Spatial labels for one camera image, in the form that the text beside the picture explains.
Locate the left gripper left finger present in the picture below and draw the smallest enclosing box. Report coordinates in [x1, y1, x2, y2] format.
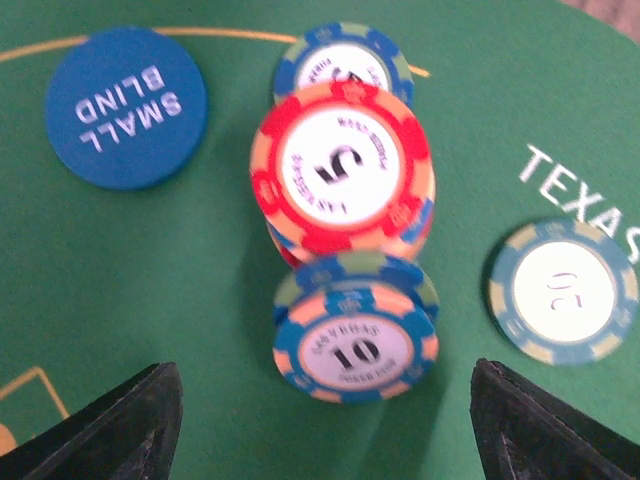
[1, 362, 183, 480]

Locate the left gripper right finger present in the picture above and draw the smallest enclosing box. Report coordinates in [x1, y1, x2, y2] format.
[470, 358, 639, 479]

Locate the small chip stack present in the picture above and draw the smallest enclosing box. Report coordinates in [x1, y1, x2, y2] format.
[488, 218, 639, 365]

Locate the blue orange ten chip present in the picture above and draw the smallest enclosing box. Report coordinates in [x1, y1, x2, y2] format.
[273, 283, 439, 403]

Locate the blue small blind button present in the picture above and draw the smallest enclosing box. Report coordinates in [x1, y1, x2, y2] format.
[45, 27, 209, 190]

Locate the red five chip stack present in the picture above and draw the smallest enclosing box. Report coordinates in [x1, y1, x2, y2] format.
[249, 81, 435, 263]

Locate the green red chip stack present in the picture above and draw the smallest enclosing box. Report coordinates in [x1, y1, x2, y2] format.
[272, 22, 414, 107]

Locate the blue green chip under ten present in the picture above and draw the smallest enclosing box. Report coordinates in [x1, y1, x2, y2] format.
[273, 251, 440, 325]

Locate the round green poker mat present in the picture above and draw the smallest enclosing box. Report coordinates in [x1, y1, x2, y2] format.
[1, 1, 639, 479]

